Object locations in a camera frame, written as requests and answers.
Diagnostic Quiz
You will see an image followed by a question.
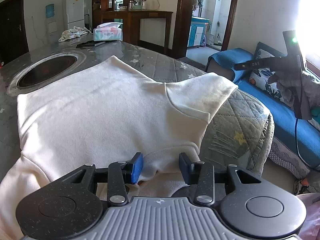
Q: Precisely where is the floral pillow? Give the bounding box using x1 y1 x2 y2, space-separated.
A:
249 67 285 103

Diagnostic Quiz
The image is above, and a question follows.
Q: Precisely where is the tissue pack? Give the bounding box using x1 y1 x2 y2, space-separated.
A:
93 22 123 42

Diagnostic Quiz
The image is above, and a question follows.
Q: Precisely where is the white water dispenser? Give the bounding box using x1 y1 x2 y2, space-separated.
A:
46 17 58 34

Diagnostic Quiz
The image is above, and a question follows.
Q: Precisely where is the blue sofa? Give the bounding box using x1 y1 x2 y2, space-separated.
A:
205 42 320 175

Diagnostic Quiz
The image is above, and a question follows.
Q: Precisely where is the white fridge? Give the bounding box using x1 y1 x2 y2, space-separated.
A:
66 0 85 30

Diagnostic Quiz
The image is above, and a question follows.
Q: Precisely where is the wooden console table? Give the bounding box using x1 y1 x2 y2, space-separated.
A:
100 9 173 50

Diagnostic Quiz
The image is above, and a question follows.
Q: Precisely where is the black flat device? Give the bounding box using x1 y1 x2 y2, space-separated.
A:
76 41 107 49

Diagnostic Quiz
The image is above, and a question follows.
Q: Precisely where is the cream shirt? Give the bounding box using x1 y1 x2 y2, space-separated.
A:
0 55 239 240

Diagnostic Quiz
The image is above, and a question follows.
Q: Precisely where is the person's right hand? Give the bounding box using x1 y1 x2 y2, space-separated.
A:
269 70 297 106

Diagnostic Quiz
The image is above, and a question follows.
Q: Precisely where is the dark wooden door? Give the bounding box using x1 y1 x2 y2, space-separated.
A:
0 0 29 67

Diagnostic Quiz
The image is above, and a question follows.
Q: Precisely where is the person's pink clothing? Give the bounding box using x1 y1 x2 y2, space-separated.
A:
296 192 320 240

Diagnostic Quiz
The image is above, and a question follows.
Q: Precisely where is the mop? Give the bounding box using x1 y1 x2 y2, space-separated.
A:
214 21 223 46

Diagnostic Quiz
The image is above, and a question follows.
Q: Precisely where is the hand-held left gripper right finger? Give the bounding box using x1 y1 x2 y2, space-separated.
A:
179 152 262 205

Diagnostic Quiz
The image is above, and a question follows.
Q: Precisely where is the patterned cloth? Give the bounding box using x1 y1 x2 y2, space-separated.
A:
58 26 92 42

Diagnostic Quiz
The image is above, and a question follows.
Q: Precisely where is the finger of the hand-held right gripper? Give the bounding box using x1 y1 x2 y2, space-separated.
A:
234 55 302 71

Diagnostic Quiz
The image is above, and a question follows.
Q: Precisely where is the blue kitchen cabinet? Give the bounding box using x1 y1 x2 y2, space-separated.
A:
188 16 210 47

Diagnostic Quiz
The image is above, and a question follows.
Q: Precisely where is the round recessed cooktop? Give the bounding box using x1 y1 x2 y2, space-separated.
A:
7 51 87 96

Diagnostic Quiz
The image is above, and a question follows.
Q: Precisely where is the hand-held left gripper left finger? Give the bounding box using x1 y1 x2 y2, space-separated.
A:
54 152 143 205

